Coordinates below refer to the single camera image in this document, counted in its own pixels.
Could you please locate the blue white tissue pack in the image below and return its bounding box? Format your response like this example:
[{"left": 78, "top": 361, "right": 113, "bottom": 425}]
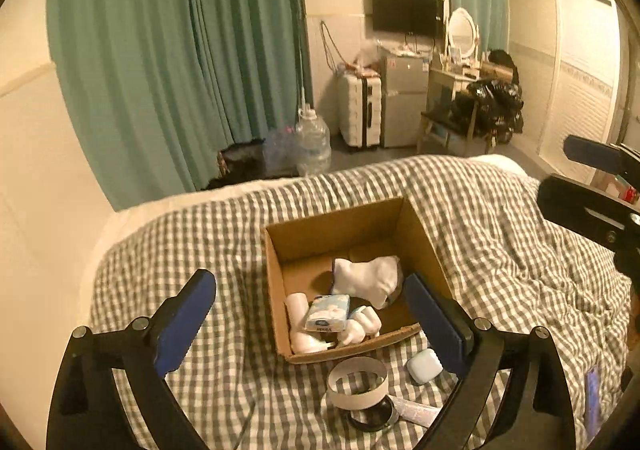
[{"left": 304, "top": 294, "right": 350, "bottom": 333}]

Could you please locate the white bear plush toy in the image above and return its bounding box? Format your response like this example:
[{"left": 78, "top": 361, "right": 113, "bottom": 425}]
[{"left": 331, "top": 255, "right": 404, "bottom": 309}]

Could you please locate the grey checked bed cover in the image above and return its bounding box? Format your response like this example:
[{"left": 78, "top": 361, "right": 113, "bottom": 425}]
[{"left": 90, "top": 155, "right": 630, "bottom": 449}]

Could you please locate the white tube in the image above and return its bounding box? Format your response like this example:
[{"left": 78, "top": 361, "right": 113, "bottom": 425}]
[{"left": 390, "top": 396, "right": 440, "bottom": 428}]

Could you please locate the light blue earbud case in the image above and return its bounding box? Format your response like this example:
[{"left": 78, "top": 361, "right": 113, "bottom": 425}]
[{"left": 406, "top": 348, "right": 444, "bottom": 385}]

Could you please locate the black bag pile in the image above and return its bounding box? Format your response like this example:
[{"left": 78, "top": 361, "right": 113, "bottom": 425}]
[{"left": 449, "top": 49, "right": 524, "bottom": 144}]

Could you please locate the white wardrobe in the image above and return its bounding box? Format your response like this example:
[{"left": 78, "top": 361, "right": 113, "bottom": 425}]
[{"left": 508, "top": 0, "right": 620, "bottom": 184}]

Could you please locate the white small bottle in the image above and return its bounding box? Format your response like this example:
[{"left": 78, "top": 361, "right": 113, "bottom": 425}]
[{"left": 285, "top": 292, "right": 309, "bottom": 331}]

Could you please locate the wooden vanity desk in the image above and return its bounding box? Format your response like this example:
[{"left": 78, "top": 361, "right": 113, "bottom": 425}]
[{"left": 416, "top": 66, "right": 478, "bottom": 156}]

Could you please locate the white oval vanity mirror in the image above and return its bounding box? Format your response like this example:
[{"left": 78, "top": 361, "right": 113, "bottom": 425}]
[{"left": 446, "top": 8, "right": 480, "bottom": 63}]

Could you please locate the brown cardboard box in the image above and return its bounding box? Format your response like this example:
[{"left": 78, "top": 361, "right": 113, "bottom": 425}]
[{"left": 264, "top": 196, "right": 452, "bottom": 364}]

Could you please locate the black bag by curtain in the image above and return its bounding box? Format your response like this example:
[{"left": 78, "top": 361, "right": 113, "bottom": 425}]
[{"left": 203, "top": 139, "right": 297, "bottom": 191}]

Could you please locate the grey mini fridge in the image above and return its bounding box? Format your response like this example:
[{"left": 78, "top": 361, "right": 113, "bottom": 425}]
[{"left": 381, "top": 54, "right": 430, "bottom": 148}]

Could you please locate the white suitcase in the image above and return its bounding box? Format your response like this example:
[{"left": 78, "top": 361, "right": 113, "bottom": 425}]
[{"left": 337, "top": 73, "right": 382, "bottom": 149}]

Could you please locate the clear water jug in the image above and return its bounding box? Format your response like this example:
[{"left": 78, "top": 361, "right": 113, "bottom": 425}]
[{"left": 295, "top": 92, "right": 332, "bottom": 177}]

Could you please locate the green curtain left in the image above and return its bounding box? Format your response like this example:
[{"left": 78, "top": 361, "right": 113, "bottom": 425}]
[{"left": 47, "top": 0, "right": 312, "bottom": 210}]

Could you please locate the white paper tape ring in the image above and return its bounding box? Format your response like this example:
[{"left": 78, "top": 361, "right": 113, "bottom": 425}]
[{"left": 325, "top": 354, "right": 391, "bottom": 412}]

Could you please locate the black wall television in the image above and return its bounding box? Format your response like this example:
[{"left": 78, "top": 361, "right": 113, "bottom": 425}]
[{"left": 372, "top": 0, "right": 445, "bottom": 40}]

